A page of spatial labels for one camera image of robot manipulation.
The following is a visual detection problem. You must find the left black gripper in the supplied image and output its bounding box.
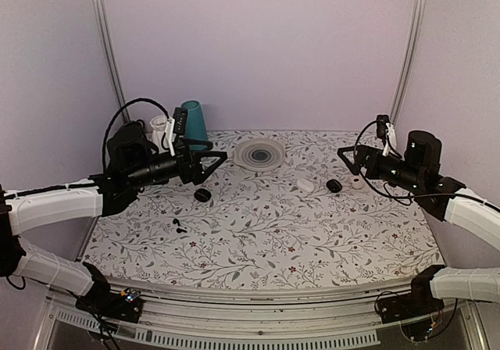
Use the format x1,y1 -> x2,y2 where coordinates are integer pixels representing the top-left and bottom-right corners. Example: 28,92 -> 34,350
127,137 -> 227,189

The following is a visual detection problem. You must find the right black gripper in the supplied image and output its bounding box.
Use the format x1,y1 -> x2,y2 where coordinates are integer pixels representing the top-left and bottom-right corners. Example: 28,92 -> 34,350
338,145 -> 423,193

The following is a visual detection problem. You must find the black earbud charging case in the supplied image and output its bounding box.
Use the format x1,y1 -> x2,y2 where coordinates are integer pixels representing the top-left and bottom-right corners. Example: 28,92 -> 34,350
194,187 -> 212,203

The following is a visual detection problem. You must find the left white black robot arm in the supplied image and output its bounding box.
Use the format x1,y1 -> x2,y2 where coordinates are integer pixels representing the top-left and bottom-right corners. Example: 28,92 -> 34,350
1,121 -> 227,314

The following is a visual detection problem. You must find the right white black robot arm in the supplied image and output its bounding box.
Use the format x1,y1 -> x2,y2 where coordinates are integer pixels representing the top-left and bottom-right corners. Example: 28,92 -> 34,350
337,130 -> 499,316

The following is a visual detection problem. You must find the white oval earbud case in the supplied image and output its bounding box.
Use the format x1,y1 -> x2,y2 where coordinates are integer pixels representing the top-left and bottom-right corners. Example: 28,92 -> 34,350
296,178 -> 315,193

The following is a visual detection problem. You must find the teal vase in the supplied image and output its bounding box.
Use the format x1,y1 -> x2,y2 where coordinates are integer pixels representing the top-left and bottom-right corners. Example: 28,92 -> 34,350
181,99 -> 209,141

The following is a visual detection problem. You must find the white ribbed vase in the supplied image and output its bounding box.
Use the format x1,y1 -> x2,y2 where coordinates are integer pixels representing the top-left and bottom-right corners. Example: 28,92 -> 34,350
150,115 -> 168,152

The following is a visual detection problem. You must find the spiral patterned plate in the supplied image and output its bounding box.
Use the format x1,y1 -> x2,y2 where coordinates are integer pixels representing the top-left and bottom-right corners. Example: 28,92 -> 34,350
233,138 -> 286,172

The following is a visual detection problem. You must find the floral tablecloth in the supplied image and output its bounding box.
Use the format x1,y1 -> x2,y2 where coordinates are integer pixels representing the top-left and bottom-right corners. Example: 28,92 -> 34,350
83,131 -> 443,291

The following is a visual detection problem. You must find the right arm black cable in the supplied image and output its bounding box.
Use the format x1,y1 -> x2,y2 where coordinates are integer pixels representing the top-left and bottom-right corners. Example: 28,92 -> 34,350
355,120 -> 481,206

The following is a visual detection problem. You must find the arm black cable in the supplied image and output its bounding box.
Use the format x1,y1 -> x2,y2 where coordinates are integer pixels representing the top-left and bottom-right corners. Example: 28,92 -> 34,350
355,120 -> 481,206
101,98 -> 173,171

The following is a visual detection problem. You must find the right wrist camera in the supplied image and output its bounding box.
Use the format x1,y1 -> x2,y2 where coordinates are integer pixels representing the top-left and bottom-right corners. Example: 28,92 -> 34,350
376,115 -> 401,158

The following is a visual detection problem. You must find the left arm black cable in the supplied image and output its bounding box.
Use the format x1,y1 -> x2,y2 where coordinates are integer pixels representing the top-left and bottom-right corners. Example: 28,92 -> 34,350
101,98 -> 173,171

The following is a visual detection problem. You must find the right aluminium frame post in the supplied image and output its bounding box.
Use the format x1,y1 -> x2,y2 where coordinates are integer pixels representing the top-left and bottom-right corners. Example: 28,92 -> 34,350
390,0 -> 426,124

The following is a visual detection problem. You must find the aluminium frame post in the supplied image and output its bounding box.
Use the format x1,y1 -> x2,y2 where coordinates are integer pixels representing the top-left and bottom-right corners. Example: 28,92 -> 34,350
92,0 -> 126,107
390,0 -> 426,124

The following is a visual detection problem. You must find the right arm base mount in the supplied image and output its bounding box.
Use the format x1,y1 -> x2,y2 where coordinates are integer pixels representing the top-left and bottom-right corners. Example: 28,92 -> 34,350
374,291 -> 445,342

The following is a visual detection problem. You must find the aluminium front rail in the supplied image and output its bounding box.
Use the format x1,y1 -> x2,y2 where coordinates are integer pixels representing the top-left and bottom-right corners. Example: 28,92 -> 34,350
34,280 -> 495,349

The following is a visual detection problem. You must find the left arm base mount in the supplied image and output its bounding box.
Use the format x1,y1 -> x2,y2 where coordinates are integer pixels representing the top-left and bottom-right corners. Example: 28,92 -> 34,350
75,288 -> 145,323

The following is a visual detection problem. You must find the left aluminium frame post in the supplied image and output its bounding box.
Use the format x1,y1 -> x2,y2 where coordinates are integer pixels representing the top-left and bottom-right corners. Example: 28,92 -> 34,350
92,0 -> 126,107

